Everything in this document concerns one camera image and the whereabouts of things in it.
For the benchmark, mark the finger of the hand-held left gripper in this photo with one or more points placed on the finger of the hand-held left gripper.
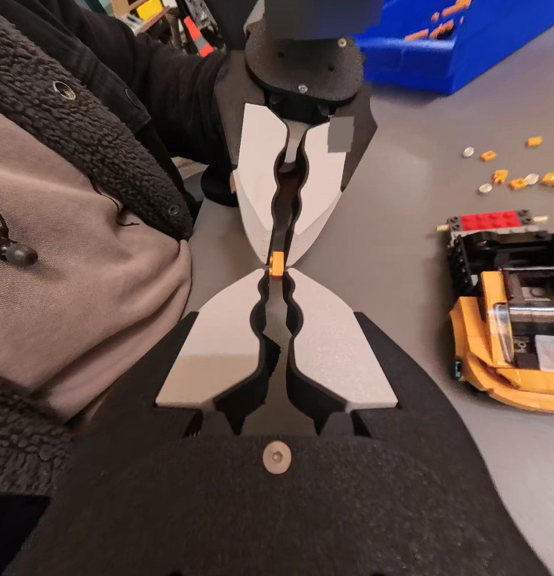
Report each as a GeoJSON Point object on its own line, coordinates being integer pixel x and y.
{"type": "Point", "coordinates": [256, 180]}
{"type": "Point", "coordinates": [322, 189]}

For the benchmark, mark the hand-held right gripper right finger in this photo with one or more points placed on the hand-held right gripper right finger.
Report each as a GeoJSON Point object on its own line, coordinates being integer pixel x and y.
{"type": "Point", "coordinates": [340, 360]}

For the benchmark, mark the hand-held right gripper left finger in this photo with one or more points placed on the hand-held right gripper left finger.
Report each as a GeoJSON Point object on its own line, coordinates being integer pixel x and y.
{"type": "Point", "coordinates": [214, 351]}

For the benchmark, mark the orange lego clip piece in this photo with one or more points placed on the orange lego clip piece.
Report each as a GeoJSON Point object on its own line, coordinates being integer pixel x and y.
{"type": "Point", "coordinates": [278, 259]}

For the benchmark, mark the orange black lego car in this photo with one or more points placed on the orange black lego car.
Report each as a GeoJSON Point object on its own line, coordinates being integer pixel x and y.
{"type": "Point", "coordinates": [475, 324]}

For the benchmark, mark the person's left forearm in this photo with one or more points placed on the person's left forearm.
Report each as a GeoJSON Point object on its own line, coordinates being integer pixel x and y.
{"type": "Point", "coordinates": [182, 103]}

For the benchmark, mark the heap of orange lego parts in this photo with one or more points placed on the heap of orange lego parts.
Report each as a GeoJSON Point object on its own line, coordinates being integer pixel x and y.
{"type": "Point", "coordinates": [441, 29]}

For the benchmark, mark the scattered orange white lego pieces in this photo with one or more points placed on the scattered orange white lego pieces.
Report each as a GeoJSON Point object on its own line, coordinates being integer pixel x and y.
{"type": "Point", "coordinates": [518, 183]}

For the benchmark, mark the orange striped dark object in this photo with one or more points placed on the orange striped dark object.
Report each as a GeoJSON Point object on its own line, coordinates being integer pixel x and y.
{"type": "Point", "coordinates": [198, 38]}

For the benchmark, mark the beige hooded sweatshirt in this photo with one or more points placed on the beige hooded sweatshirt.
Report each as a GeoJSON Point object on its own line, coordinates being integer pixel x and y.
{"type": "Point", "coordinates": [79, 292]}

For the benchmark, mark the blue plastic bin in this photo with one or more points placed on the blue plastic bin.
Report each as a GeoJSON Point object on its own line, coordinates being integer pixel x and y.
{"type": "Point", "coordinates": [484, 58]}

